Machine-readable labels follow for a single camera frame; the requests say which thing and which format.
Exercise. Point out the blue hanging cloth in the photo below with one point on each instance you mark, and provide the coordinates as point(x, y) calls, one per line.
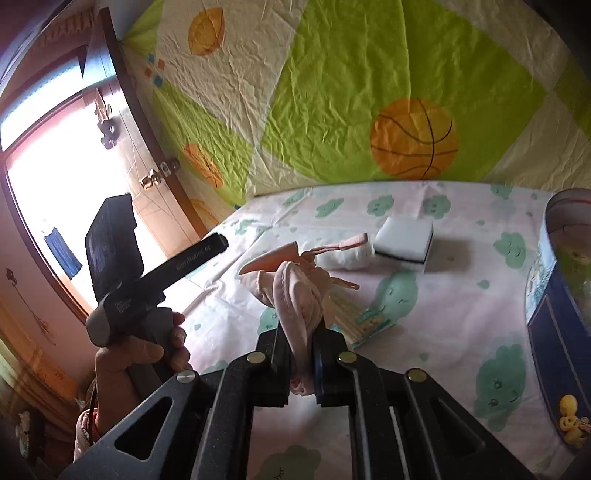
point(62, 254)

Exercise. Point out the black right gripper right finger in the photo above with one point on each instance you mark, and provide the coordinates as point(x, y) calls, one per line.
point(404, 425)

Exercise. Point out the cotton swab packet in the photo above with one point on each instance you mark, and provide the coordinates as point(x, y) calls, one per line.
point(356, 322)

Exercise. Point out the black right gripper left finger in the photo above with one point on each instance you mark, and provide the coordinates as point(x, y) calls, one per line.
point(194, 426)

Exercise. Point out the green cream basketball bedsheet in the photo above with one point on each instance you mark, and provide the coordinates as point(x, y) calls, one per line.
point(257, 97)

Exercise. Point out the white black sponge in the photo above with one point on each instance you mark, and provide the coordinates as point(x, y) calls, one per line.
point(405, 240)

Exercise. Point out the wooden door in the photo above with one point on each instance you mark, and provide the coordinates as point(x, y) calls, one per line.
point(165, 210)

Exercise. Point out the person's left hand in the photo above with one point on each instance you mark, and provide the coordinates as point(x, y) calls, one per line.
point(115, 365)

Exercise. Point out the pink soft cloth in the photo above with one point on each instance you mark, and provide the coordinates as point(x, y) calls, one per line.
point(291, 282)

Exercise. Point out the brass door knob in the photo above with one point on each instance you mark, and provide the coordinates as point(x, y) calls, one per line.
point(156, 176)

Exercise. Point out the white cloud print tablecloth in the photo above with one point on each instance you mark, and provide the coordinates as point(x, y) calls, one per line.
point(462, 319)

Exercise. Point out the small white soft item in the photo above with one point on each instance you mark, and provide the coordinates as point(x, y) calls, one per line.
point(357, 258)

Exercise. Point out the round metal tin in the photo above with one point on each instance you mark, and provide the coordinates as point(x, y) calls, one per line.
point(557, 309)

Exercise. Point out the hanging door ornament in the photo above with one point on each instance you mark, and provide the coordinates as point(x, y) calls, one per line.
point(106, 123)

